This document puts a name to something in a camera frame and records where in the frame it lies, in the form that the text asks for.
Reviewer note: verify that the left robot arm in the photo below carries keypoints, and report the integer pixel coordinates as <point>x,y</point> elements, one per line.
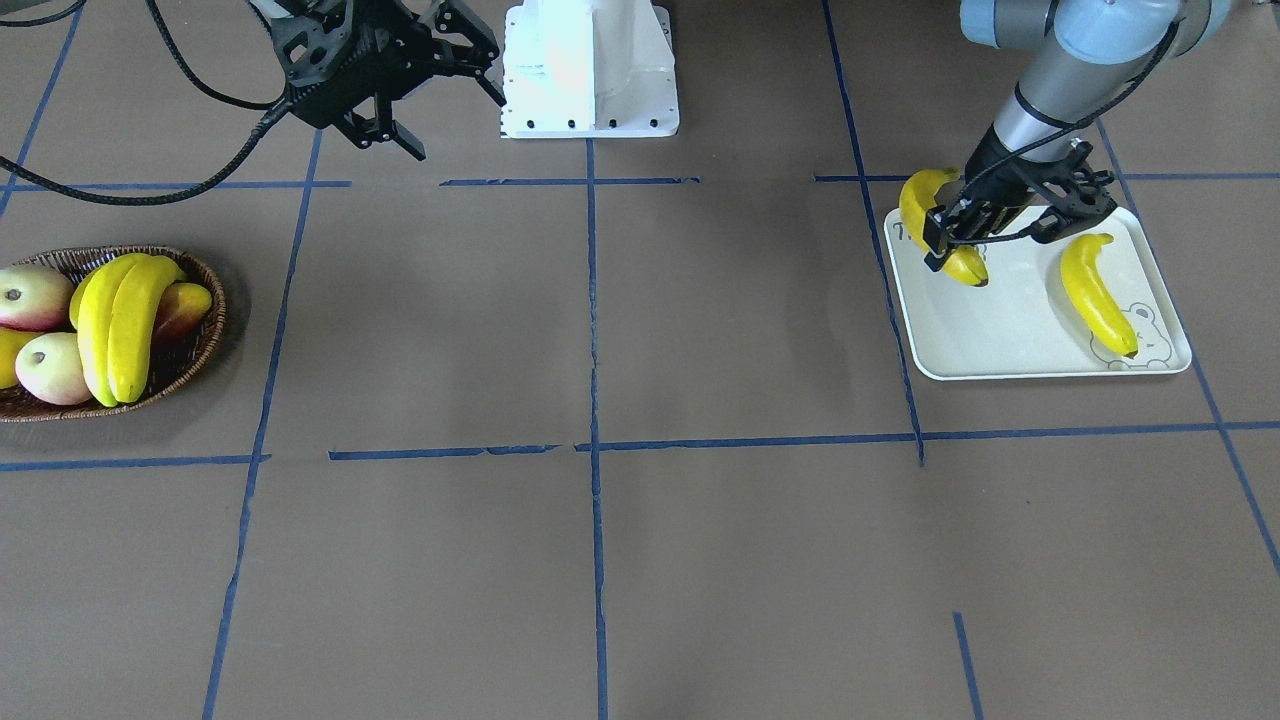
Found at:
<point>1087,56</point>

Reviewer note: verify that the pink green apple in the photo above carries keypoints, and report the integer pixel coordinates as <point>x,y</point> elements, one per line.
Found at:
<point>34,297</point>

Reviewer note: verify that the yellow lemon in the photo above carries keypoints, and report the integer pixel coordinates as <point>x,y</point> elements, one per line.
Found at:
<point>12,342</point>

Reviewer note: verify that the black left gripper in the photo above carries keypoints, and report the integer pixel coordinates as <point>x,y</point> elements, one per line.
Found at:
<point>998,172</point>

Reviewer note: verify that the red yellow mango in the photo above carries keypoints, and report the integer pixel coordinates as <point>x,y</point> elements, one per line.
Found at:
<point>183,307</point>

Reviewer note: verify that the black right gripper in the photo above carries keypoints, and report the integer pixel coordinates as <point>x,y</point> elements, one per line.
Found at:
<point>458,42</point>

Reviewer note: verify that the white bear tray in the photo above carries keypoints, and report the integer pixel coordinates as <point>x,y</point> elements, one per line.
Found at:
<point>1021,324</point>

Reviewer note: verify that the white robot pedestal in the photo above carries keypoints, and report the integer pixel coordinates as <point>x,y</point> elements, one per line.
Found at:
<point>589,69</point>

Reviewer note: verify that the brown wicker basket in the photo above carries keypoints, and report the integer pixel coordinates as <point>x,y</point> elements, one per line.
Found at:
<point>173,365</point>

